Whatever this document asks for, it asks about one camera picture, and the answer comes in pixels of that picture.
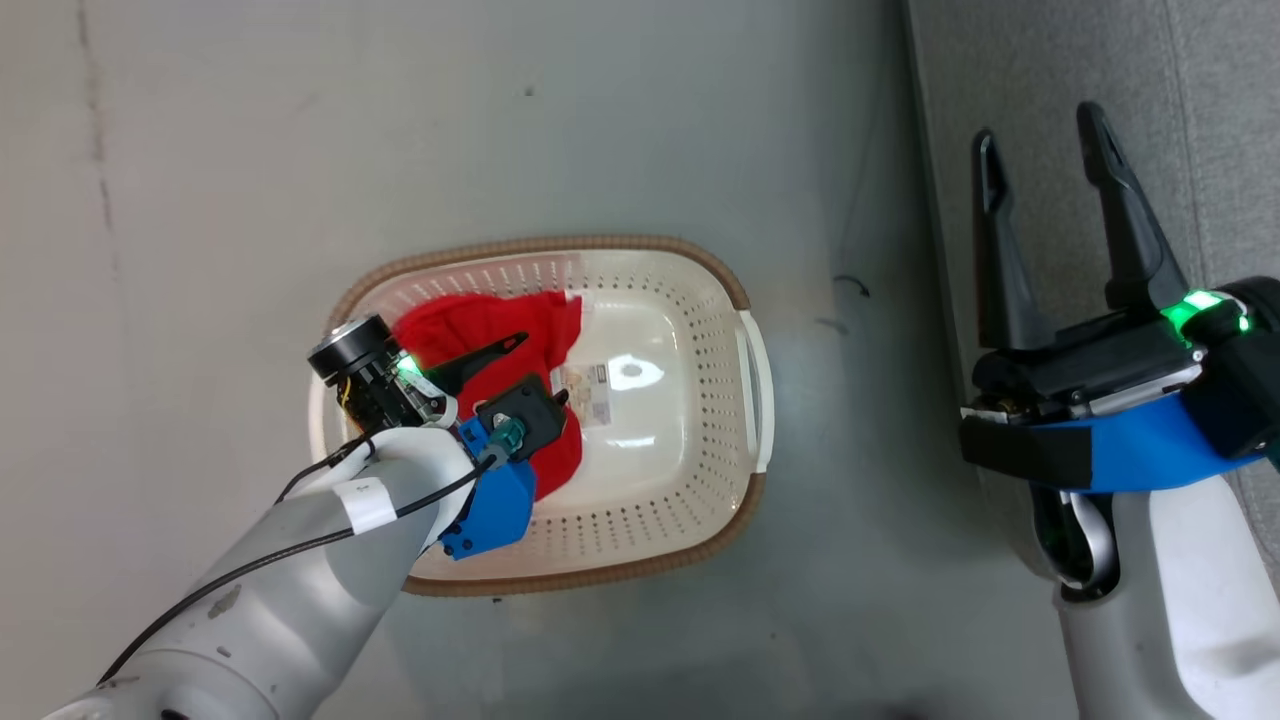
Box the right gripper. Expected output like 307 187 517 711
960 102 1253 421

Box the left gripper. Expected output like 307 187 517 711
307 314 572 433

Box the red sports jersey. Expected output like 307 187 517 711
392 290 585 503

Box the grey fabric sofa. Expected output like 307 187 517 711
905 0 1280 591

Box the basket bottom label sticker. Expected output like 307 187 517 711
558 362 614 428

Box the cream perforated laundry basket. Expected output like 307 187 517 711
308 235 777 599

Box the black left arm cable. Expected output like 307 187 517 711
95 440 499 687

